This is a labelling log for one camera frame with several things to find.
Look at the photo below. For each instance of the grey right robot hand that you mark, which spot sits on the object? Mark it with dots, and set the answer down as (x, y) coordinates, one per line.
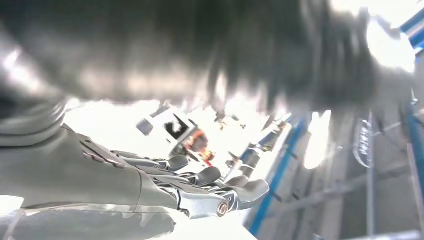
(82, 179)

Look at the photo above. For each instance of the white box black marking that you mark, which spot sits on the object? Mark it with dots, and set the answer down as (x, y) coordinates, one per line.
(175, 127)

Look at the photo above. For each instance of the blue metal frame beam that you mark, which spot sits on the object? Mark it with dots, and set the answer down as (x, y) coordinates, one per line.
(278, 175)

